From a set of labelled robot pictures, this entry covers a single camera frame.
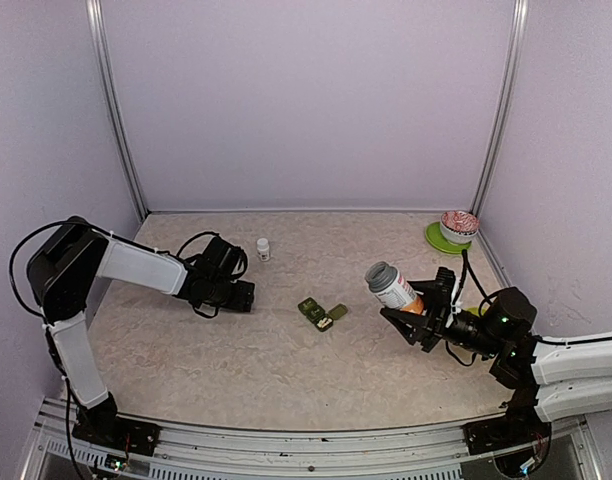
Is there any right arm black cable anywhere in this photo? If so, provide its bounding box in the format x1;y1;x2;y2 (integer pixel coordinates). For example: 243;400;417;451
460;248;492;311

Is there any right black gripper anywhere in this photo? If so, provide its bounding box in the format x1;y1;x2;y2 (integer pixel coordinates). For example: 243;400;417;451
381;280;504;359

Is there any green weekly pill organizer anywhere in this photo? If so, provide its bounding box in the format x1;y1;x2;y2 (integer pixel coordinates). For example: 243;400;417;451
298;297;348;332

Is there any orange grey-capped supplement bottle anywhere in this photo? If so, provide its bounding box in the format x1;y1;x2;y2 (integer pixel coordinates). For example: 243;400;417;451
364;261;424;314

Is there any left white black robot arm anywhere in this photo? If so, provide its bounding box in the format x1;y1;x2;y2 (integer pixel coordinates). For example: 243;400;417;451
8;216;256;445

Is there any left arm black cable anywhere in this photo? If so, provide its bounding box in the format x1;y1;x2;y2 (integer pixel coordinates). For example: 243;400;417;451
176;230;222;261

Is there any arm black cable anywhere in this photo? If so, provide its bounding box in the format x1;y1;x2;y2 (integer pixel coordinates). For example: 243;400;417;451
460;248;492;311
176;230;222;261

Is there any right aluminium frame post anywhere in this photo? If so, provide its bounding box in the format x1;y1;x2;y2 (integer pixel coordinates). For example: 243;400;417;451
471;0;529;217

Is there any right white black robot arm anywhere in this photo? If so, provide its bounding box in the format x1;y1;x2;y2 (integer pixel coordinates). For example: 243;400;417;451
380;274;612;444

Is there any green saucer plate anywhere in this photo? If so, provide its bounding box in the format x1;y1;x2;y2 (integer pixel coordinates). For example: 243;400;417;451
425;222;474;255

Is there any red patterned white bowl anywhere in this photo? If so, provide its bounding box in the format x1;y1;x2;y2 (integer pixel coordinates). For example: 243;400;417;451
440;210;480;245

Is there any front aluminium rail base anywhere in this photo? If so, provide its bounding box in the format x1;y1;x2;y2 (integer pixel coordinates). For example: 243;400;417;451
13;398;605;479

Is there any left aluminium frame post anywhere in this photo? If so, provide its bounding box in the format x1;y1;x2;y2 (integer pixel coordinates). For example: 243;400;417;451
85;0;150;223

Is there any aluminium frame post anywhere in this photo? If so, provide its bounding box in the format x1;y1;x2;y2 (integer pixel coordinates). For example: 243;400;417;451
471;0;529;217
85;0;150;223

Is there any small white pill bottle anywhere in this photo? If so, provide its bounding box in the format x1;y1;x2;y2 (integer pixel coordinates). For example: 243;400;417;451
256;238;271;262

